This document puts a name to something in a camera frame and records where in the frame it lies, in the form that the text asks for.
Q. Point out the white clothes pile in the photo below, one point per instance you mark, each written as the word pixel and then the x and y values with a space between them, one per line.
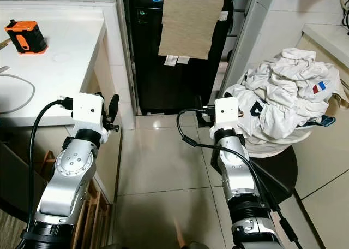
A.
pixel 283 90

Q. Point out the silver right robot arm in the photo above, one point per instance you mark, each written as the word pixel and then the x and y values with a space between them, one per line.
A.
pixel 237 172

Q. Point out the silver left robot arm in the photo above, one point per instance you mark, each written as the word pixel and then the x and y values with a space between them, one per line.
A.
pixel 71 167

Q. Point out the black round stool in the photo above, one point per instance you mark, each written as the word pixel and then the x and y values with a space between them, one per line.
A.
pixel 278 170

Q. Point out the white counter ledge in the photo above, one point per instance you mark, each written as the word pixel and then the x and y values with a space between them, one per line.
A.
pixel 327 39

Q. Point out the wooden ruler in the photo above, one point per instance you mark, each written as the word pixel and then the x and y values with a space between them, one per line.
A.
pixel 4 42

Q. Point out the beige cloth with white labels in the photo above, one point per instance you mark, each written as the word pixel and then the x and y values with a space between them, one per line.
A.
pixel 191 28

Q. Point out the wooden rack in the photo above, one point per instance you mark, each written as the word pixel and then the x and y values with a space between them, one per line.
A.
pixel 92 211

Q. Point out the orange and black device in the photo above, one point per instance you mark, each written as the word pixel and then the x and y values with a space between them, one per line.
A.
pixel 27 37

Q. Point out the black panel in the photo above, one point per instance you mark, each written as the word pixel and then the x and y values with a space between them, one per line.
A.
pixel 16 178

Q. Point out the woven beige rug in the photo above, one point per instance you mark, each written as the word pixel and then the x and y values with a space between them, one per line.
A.
pixel 11 232

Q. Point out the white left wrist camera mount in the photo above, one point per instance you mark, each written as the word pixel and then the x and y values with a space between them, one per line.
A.
pixel 89 112

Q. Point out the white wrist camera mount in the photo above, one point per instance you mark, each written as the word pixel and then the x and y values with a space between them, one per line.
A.
pixel 89 112
pixel 228 113

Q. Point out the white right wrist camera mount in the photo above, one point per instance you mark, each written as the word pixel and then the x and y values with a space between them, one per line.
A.
pixel 228 113

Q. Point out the aluminium door frame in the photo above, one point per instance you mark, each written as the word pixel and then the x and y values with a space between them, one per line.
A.
pixel 248 30

